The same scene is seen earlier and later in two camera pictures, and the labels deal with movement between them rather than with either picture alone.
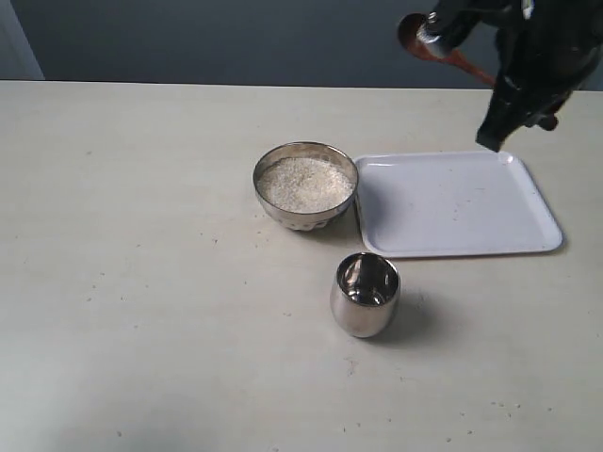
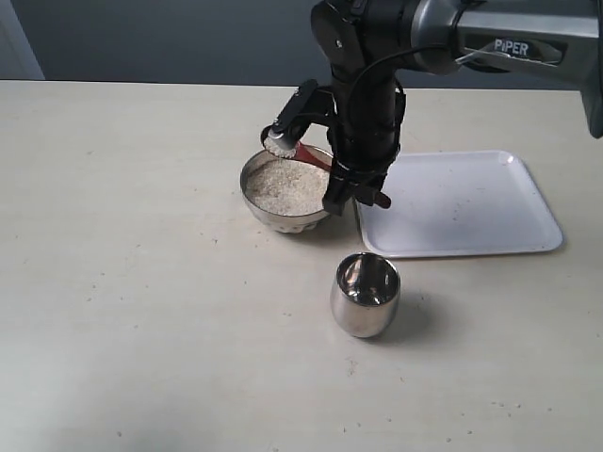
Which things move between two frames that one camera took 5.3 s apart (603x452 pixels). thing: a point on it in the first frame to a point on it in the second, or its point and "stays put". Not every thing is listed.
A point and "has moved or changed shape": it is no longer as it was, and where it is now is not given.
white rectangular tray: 449,202 stays put
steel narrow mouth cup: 365,292 stays put
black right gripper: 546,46 to 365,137
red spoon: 408,28 has moved or changed shape
